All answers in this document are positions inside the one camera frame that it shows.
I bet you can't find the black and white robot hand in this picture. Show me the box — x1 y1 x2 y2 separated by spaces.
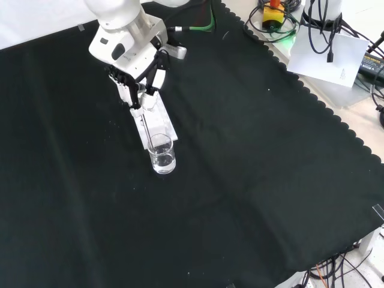
88 16 170 118

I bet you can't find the clear glass rod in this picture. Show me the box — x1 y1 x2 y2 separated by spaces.
140 112 156 152

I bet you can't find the white test tube rack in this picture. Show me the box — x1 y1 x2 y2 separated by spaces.
131 95 179 150

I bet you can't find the small clear glass beaker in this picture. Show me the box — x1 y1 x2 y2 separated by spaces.
147 133 176 175

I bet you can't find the black scalloped bench cloth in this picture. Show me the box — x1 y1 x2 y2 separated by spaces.
0 0 384 288

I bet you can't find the yellow stop button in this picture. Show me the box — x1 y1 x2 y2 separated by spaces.
262 0 286 31

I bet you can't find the white paper board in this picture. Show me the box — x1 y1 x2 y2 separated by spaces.
286 31 370 88

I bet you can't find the black power adapter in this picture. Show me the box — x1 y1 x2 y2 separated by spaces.
358 50 384 79

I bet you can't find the black tripod leg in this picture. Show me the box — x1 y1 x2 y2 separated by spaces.
364 29 384 61

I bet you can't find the black round tripod foot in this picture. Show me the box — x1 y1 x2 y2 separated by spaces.
375 103 384 130

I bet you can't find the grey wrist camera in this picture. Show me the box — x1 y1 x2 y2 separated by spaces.
161 43 189 60

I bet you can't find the thick green cable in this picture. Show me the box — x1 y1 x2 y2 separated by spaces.
167 7 216 33

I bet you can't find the black looped cable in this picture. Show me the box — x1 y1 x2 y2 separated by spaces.
244 0 272 34

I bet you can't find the thin green cable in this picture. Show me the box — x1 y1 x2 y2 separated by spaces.
263 16 298 41

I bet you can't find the black cable with plug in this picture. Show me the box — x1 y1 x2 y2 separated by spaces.
305 0 343 64

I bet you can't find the orange cable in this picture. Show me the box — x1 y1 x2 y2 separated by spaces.
314 263 329 288

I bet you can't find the white bench bracket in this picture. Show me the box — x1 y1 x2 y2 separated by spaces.
358 224 384 256

